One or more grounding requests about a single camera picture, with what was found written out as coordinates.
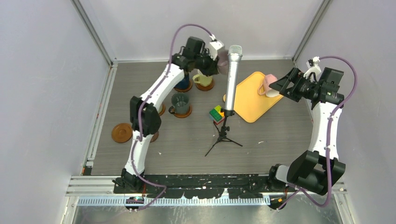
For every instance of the dark green mug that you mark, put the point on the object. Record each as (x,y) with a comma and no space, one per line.
(180,104)

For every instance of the silver microphone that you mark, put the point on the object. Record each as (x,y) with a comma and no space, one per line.
(234,58)

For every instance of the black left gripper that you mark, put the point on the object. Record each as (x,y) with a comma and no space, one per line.
(212,69)

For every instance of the aluminium front rail frame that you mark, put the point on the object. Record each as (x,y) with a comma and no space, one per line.
(97,190)

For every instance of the black microphone tripod stand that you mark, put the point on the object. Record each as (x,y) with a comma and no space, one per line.
(223,131)

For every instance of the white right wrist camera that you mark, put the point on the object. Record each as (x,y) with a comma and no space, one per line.
(313,69)

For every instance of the dark walnut wooden coaster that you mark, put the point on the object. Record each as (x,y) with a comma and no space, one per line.
(155,137)

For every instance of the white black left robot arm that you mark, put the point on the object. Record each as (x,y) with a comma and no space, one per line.
(144,110)

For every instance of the yellow tray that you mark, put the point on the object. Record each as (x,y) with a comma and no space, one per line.
(249,104)

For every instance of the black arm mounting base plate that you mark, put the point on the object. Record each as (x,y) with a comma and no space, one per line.
(200,186)

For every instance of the pink cream mug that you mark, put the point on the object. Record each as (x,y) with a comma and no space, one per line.
(265,89)

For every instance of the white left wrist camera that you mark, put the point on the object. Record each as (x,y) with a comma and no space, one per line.
(215,46)

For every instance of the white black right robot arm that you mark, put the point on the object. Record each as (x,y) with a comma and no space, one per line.
(318,168)

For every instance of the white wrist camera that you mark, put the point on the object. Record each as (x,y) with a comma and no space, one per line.
(313,69)
(215,46)

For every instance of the mauve purple mug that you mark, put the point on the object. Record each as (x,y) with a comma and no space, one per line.
(223,62)

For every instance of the cream yellow mug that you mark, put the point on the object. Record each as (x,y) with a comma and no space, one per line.
(202,79)

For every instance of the colourful toy brick block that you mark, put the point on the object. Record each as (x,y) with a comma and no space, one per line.
(217,115)

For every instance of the brown wooden coaster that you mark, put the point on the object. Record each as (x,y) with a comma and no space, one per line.
(162,109)
(122,133)
(184,90)
(205,88)
(181,116)

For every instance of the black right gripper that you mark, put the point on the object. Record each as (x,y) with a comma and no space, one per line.
(295,76)

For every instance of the dark blue mug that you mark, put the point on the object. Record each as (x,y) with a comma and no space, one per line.
(184,83)

